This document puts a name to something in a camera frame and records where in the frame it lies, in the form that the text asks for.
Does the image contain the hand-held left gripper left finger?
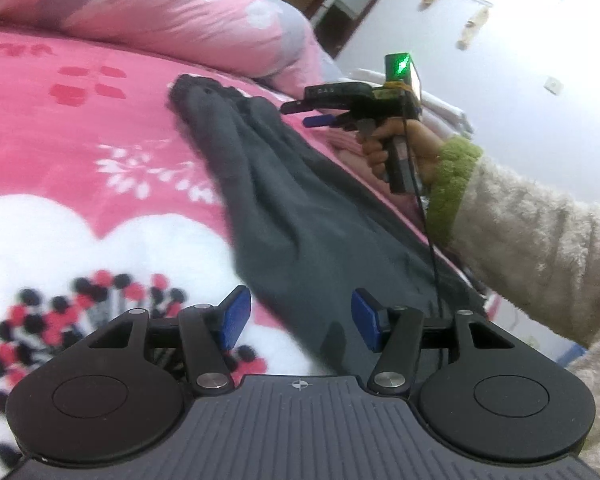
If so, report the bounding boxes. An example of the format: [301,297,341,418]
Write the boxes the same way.
[80,285,253,396]

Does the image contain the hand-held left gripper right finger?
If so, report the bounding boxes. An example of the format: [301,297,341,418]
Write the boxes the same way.
[351,287,526,396]

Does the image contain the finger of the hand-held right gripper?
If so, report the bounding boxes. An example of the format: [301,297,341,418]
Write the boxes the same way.
[303,114,352,130]
[280,99,354,115]

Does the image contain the dark grey pants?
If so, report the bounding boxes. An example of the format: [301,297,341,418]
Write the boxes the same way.
[166,74,487,377]

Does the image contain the person's right forearm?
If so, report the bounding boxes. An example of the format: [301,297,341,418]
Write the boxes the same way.
[424,137,600,348]

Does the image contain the stack of folded clothes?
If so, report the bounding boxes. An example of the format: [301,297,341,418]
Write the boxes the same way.
[325,67,477,206]

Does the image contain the person's right hand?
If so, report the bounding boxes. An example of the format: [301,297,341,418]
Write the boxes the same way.
[357,120,442,191]

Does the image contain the pink patterned quilt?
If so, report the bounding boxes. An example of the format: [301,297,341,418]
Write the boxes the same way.
[0,0,342,104]

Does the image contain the pink floral blanket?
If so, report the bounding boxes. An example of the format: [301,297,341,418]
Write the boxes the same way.
[0,27,481,461]

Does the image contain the wooden door frame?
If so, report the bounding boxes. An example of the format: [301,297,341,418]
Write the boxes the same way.
[310,0,412,59]

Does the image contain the wall hanging rack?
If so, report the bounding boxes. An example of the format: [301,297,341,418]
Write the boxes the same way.
[419,0,495,52]

